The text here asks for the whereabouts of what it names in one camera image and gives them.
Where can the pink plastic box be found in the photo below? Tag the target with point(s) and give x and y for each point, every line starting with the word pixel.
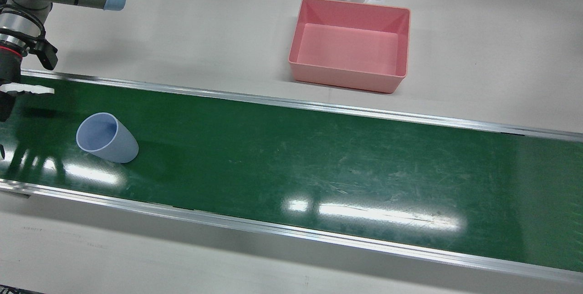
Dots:
pixel 346 48

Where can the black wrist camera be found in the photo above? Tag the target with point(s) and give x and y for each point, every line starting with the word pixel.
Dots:
pixel 45 55

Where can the blue plastic cup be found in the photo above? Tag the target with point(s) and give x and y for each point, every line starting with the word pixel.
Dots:
pixel 116 146

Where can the green conveyor belt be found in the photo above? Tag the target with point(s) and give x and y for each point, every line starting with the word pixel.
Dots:
pixel 319 162

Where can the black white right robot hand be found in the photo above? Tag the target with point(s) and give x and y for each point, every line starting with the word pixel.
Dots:
pixel 9 75

